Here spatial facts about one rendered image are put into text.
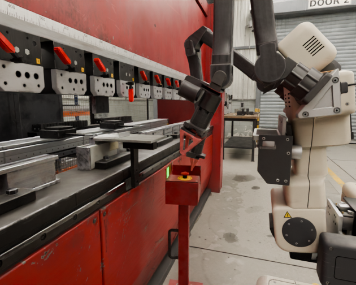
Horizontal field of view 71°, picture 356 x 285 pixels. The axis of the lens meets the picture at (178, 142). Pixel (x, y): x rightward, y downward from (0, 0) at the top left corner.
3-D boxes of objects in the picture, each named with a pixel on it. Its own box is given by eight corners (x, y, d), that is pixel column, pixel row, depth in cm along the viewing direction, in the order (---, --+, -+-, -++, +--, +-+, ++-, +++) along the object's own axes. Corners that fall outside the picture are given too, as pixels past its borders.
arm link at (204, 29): (196, 18, 109) (204, 21, 118) (180, 46, 116) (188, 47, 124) (279, 80, 103) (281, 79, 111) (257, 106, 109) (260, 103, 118)
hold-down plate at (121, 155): (105, 169, 103) (105, 162, 103) (94, 168, 105) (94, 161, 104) (138, 155, 131) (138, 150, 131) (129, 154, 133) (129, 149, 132)
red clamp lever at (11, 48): (-2, 26, 58) (27, 59, 66) (-15, 27, 59) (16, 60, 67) (-7, 31, 57) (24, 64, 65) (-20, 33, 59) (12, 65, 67)
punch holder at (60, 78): (57, 93, 82) (53, 40, 79) (37, 94, 84) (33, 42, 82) (87, 95, 96) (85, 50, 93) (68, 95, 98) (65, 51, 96)
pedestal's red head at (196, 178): (198, 206, 119) (198, 169, 117) (165, 204, 122) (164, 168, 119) (200, 191, 139) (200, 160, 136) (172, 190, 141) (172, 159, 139)
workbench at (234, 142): (256, 162, 495) (260, 84, 472) (218, 159, 518) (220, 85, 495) (257, 147, 663) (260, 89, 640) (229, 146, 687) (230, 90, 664)
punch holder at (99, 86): (95, 95, 101) (92, 52, 98) (77, 95, 103) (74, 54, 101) (115, 96, 115) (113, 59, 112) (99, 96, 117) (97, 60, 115)
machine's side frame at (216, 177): (219, 193, 325) (224, 1, 289) (158, 186, 350) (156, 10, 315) (222, 186, 348) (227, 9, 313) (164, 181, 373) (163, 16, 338)
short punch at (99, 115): (96, 118, 108) (95, 95, 106) (92, 118, 108) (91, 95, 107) (109, 117, 117) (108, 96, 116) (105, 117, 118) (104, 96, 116)
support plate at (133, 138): (151, 143, 97) (151, 141, 97) (92, 140, 105) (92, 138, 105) (166, 137, 114) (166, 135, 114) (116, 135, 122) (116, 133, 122)
